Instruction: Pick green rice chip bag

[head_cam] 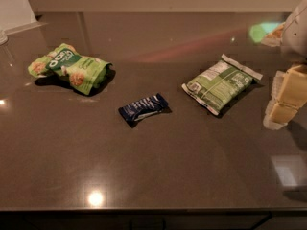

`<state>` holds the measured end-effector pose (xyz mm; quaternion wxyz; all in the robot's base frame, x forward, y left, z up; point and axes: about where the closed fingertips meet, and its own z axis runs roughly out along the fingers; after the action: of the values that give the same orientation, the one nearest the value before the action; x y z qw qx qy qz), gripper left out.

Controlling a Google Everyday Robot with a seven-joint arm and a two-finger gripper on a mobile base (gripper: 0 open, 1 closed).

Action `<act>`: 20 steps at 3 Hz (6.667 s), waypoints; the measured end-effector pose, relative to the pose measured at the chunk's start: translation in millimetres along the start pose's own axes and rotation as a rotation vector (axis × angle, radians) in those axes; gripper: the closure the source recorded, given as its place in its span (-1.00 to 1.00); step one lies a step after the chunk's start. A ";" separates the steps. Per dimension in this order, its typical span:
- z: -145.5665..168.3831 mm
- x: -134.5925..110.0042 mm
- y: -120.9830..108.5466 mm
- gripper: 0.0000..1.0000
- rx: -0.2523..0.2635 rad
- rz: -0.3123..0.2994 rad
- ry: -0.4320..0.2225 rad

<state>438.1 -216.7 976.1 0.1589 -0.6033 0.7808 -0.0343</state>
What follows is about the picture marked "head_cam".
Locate dark blue snack bar wrapper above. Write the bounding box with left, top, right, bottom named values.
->
left=118, top=93, right=169, bottom=122

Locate white object at left edge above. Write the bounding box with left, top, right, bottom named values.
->
left=0, top=0, right=40, bottom=45

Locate green rice chip bag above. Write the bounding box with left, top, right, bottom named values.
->
left=28, top=43, right=111, bottom=96

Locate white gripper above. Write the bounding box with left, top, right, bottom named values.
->
left=263, top=0, right=307, bottom=130

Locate green flat snack bag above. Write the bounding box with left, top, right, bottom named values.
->
left=181, top=54, right=263, bottom=116

